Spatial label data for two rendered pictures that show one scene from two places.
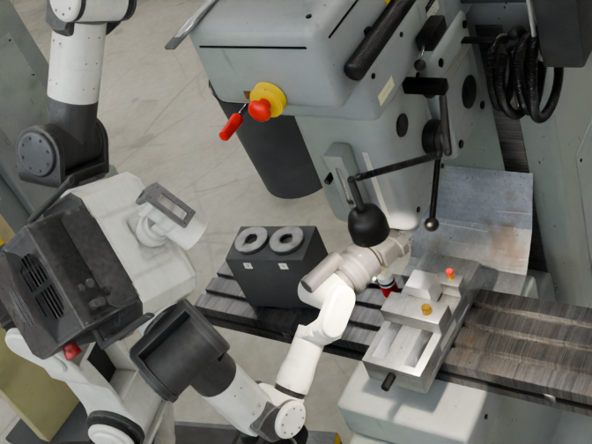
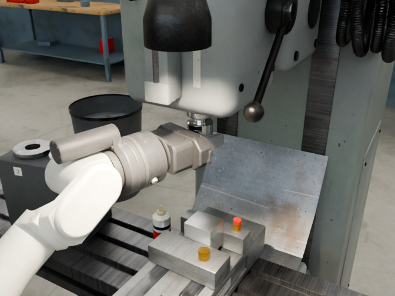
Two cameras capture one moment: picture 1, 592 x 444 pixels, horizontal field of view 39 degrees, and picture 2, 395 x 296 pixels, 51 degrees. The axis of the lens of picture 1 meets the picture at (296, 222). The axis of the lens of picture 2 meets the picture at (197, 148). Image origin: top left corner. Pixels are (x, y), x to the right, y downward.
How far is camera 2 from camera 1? 1.18 m
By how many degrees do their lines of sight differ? 19
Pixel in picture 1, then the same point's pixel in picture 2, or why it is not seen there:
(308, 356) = (20, 256)
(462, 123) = (302, 36)
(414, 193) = (243, 60)
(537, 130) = (349, 107)
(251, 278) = (18, 189)
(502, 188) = (294, 168)
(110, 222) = not seen: outside the picture
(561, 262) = (325, 261)
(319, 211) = not seen: hidden behind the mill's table
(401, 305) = (173, 245)
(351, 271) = (127, 155)
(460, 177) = (254, 151)
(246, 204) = not seen: hidden behind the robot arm
